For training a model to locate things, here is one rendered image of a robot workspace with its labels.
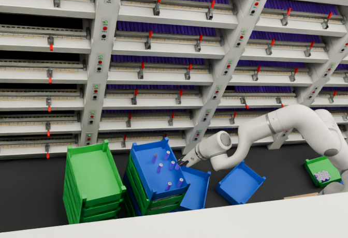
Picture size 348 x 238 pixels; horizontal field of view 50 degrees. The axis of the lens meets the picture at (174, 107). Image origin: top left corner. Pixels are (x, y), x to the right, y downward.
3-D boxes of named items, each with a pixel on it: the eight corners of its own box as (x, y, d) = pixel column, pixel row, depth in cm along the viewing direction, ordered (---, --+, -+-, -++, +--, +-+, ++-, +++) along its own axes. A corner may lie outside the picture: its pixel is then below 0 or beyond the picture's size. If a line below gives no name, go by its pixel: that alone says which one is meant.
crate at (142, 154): (186, 192, 187) (191, 183, 182) (149, 201, 178) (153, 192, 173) (164, 146, 205) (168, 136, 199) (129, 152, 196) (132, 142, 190)
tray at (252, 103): (294, 107, 252) (303, 101, 244) (214, 108, 231) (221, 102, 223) (287, 80, 260) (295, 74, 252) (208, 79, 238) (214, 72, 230)
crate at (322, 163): (317, 188, 266) (319, 182, 260) (303, 165, 279) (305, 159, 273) (356, 176, 268) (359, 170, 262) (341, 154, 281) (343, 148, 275)
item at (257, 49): (324, 63, 226) (340, 50, 215) (236, 59, 205) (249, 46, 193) (314, 34, 234) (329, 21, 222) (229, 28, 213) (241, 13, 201)
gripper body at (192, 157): (202, 163, 165) (187, 170, 173) (214, 151, 172) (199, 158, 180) (192, 150, 165) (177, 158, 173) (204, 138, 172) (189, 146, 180)
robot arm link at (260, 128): (285, 150, 152) (218, 173, 164) (271, 114, 157) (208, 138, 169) (279, 149, 144) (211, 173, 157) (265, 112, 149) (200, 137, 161)
